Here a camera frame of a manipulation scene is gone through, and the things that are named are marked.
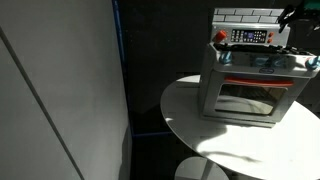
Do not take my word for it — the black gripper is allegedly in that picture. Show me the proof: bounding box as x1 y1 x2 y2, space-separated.
277 2 309 34

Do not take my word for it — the black stove burner grate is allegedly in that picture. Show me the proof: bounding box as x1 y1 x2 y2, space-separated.
212 42 313 56

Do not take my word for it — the black stove control panel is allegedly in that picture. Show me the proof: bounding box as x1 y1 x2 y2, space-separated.
230 28 269 44

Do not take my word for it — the blue stove knob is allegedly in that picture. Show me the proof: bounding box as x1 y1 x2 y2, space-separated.
270 55 288 68
253 55 271 67
305 55 320 71
218 50 234 65

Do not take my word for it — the grey toy stove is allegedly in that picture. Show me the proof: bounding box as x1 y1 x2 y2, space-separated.
198 7 320 129

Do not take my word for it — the large orange stove knob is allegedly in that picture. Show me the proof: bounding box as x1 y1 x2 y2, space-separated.
213 29 229 44

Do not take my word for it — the blue edge tape strip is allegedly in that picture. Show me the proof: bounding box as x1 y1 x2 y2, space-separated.
111 0 175 139

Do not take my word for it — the orange oven door handle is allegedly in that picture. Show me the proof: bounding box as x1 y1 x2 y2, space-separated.
223 76 296 89

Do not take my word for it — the white table pedestal base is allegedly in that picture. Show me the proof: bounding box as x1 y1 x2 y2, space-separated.
174 156 231 180

